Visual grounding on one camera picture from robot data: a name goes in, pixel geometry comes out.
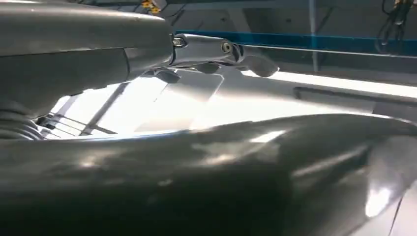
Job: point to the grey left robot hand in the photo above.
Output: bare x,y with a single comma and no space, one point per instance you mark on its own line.
81,42

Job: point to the white plastic cover panel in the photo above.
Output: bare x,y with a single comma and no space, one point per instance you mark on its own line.
374,169

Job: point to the blue steel shelf rack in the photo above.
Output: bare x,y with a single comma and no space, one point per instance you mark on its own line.
325,40

